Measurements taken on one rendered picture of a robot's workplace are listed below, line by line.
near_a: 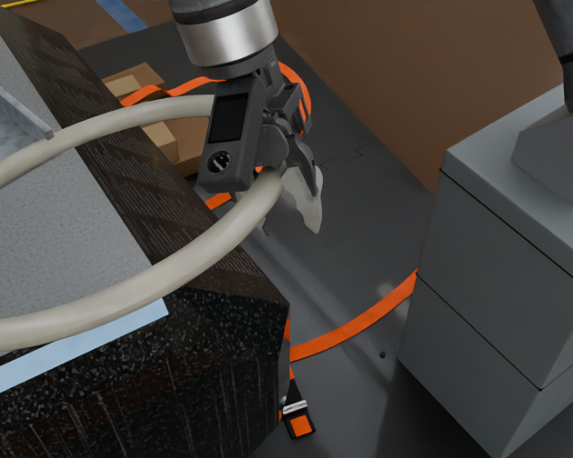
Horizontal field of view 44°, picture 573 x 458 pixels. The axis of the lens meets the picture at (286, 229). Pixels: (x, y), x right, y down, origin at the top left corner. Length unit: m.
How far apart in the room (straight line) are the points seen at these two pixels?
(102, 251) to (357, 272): 1.18
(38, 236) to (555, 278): 0.96
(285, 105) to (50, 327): 0.31
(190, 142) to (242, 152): 1.95
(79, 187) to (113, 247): 0.17
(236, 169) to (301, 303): 1.59
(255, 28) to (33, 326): 0.33
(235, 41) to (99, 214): 0.74
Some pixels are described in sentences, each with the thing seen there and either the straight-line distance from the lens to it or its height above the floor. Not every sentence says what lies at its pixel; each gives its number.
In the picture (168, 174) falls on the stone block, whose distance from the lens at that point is 1.66.
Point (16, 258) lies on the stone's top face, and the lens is 1.32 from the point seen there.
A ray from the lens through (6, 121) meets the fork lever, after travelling 1.17.
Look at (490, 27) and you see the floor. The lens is 3.43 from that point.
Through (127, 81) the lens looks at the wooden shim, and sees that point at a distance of 2.90.
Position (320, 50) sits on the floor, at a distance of 3.17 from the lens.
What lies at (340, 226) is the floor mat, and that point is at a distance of 2.41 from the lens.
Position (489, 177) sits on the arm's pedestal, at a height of 0.85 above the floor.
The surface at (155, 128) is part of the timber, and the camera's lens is 2.52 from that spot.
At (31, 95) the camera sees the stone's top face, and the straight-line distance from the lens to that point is 1.64.
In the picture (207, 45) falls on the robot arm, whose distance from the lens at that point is 0.67.
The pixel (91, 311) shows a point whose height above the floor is 1.32.
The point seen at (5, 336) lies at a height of 1.30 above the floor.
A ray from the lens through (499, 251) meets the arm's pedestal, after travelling 1.52.
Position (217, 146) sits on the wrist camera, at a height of 1.39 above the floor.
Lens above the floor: 1.85
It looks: 50 degrees down
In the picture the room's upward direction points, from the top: straight up
